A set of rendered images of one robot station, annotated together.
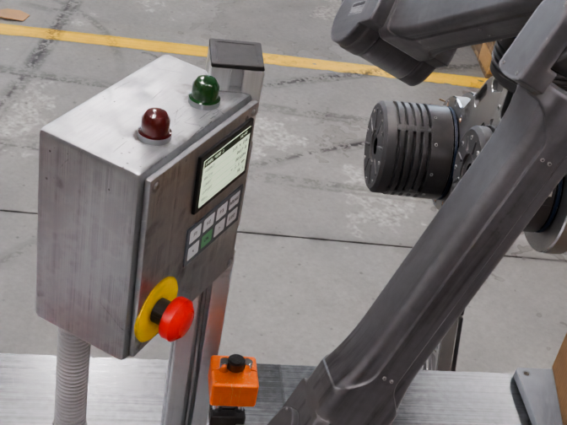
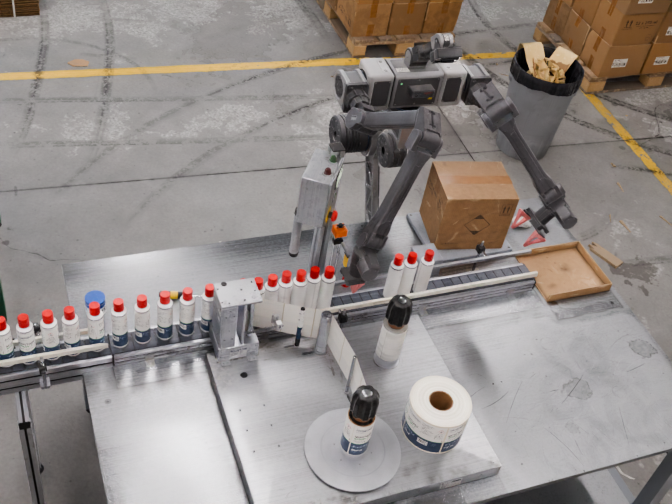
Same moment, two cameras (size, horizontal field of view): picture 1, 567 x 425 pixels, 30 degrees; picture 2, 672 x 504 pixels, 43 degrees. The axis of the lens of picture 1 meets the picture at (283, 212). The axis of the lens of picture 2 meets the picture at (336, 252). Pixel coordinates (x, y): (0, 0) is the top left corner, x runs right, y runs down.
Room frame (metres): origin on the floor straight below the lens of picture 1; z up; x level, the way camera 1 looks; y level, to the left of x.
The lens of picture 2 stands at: (-1.45, 0.62, 3.16)
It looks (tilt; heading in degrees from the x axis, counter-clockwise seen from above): 43 degrees down; 345
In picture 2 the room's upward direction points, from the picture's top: 11 degrees clockwise
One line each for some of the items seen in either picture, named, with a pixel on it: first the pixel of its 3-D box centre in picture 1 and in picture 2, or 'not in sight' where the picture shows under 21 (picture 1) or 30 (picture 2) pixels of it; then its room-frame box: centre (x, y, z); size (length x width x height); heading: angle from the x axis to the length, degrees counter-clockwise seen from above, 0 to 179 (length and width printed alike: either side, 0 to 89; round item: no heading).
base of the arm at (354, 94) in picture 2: not in sight; (358, 102); (1.13, -0.07, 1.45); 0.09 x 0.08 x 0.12; 99
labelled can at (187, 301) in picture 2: not in sight; (187, 311); (0.54, 0.54, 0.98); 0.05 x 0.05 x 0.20
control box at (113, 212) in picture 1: (148, 205); (320, 188); (0.72, 0.11, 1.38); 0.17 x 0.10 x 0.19; 157
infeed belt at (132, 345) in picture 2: not in sight; (337, 308); (0.66, -0.01, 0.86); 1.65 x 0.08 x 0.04; 102
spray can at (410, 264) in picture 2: not in sight; (407, 274); (0.72, -0.27, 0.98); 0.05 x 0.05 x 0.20
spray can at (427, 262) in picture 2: not in sight; (424, 271); (0.73, -0.33, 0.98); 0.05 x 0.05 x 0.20
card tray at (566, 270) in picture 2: not in sight; (563, 270); (0.87, -0.98, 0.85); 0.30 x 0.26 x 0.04; 102
